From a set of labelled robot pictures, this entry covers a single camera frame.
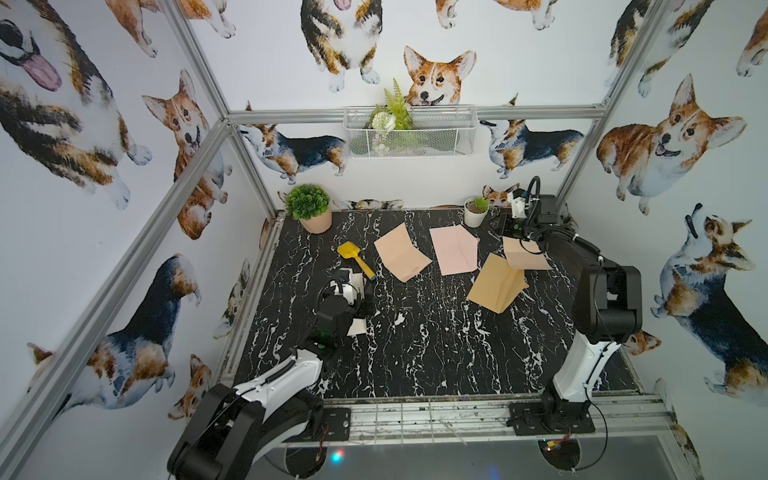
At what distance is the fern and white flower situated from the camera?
813 millimetres

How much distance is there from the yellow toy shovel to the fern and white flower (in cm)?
38

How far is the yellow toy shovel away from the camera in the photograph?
1037 millimetres
